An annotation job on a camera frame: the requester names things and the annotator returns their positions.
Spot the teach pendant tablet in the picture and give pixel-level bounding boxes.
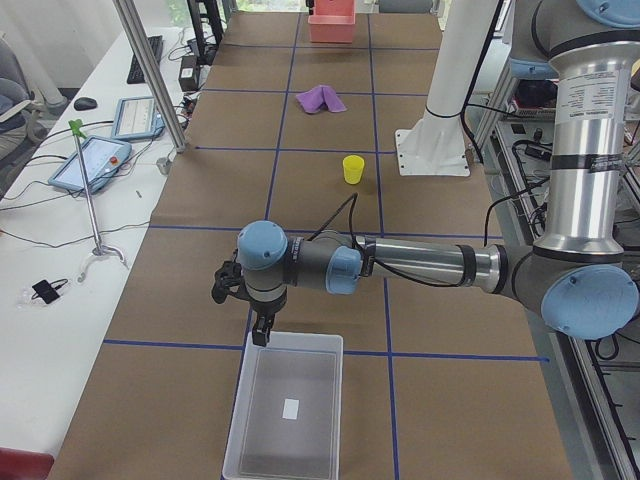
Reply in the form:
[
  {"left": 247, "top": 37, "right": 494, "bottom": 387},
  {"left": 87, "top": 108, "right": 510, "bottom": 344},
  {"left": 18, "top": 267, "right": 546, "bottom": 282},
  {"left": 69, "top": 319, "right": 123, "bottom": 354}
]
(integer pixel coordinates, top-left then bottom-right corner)
[
  {"left": 111, "top": 96, "right": 164, "bottom": 141},
  {"left": 48, "top": 136, "right": 132, "bottom": 193}
]

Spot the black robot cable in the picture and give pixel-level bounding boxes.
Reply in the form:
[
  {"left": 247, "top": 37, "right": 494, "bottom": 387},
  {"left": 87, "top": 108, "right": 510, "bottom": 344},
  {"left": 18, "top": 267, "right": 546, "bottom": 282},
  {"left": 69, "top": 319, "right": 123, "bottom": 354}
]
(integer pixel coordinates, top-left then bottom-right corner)
[{"left": 308, "top": 191, "right": 466, "bottom": 288}]

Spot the clear plastic storage box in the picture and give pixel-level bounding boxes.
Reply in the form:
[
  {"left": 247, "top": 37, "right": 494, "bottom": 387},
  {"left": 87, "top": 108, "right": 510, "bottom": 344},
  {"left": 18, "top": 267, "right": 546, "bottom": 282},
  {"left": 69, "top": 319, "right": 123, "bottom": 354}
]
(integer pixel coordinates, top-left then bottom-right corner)
[{"left": 222, "top": 332, "right": 343, "bottom": 479}]

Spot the yellow plastic cup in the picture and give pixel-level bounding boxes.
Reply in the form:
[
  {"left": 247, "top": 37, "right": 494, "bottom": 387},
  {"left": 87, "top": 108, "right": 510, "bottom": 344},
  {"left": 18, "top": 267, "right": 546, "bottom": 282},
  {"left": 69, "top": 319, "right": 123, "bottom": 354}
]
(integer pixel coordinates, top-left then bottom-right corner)
[{"left": 342, "top": 154, "right": 365, "bottom": 185}]

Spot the black computer mouse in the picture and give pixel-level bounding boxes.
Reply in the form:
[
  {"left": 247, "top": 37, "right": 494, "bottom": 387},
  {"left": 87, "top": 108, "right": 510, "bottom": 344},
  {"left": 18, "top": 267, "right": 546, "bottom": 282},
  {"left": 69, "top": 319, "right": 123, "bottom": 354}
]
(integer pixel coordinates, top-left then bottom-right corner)
[{"left": 73, "top": 97, "right": 98, "bottom": 111}]

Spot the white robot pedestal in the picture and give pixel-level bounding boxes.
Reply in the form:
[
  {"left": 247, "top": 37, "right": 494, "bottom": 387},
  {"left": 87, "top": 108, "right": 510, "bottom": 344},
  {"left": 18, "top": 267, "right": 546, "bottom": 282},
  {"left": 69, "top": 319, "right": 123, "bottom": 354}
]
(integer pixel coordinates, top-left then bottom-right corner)
[{"left": 395, "top": 0, "right": 502, "bottom": 177}]

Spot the black keyboard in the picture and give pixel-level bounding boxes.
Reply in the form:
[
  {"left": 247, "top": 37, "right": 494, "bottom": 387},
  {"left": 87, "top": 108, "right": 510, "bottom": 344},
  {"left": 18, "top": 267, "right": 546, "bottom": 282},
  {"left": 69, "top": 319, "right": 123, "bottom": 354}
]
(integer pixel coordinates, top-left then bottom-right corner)
[{"left": 126, "top": 35, "right": 165, "bottom": 85}]

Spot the metal grabber stick green tip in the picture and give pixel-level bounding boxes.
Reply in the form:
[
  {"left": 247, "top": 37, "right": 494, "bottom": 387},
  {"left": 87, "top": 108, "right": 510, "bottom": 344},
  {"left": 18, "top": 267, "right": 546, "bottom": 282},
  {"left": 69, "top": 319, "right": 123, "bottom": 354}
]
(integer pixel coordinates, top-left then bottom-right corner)
[{"left": 69, "top": 120, "right": 128, "bottom": 283}]

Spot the pink plastic bin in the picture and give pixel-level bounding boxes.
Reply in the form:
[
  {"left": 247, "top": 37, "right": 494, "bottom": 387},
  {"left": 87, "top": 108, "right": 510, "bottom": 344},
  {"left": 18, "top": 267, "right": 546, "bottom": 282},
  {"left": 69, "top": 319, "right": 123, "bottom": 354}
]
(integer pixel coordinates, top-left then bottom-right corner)
[{"left": 307, "top": 0, "right": 356, "bottom": 44}]

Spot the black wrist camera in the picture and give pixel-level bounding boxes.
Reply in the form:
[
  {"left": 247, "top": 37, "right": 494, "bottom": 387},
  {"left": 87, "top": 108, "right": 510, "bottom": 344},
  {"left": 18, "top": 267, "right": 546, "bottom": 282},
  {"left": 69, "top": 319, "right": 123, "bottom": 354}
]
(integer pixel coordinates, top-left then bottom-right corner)
[{"left": 211, "top": 260, "right": 248, "bottom": 304}]

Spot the black power adapter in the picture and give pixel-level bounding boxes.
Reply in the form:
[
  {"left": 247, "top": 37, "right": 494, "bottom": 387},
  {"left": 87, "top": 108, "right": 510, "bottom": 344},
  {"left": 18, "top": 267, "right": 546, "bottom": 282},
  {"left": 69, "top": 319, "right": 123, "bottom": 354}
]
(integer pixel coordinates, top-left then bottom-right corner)
[{"left": 178, "top": 55, "right": 201, "bottom": 92}]

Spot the small black device with cable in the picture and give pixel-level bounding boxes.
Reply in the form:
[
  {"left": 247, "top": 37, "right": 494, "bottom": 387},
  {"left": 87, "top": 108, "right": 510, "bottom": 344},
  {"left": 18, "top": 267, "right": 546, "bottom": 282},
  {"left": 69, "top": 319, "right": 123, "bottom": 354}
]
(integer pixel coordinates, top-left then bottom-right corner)
[{"left": 31, "top": 279, "right": 69, "bottom": 304}]

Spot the far teach pendant tablet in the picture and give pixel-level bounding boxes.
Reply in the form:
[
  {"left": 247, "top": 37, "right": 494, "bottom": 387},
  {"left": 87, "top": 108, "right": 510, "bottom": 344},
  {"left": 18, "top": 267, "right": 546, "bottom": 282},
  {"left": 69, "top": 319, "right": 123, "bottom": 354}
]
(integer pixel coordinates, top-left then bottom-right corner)
[{"left": 111, "top": 96, "right": 164, "bottom": 141}]

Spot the near teach pendant tablet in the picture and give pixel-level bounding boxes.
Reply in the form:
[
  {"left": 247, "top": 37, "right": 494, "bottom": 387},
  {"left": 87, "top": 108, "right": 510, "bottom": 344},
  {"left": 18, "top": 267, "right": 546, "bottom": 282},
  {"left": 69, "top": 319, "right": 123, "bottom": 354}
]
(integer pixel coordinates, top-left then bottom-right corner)
[{"left": 48, "top": 136, "right": 132, "bottom": 193}]

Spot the aluminium frame post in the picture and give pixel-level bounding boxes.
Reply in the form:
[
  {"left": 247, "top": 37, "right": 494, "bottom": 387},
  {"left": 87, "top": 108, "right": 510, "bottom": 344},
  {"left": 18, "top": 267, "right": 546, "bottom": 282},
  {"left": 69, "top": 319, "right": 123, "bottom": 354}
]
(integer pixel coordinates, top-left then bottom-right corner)
[{"left": 112, "top": 0, "right": 187, "bottom": 153}]

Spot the purple cloth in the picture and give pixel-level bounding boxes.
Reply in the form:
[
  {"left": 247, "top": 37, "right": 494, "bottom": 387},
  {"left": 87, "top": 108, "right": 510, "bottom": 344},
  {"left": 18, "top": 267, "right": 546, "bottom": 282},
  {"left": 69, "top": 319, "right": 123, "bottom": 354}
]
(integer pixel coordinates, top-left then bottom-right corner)
[{"left": 296, "top": 85, "right": 347, "bottom": 114}]

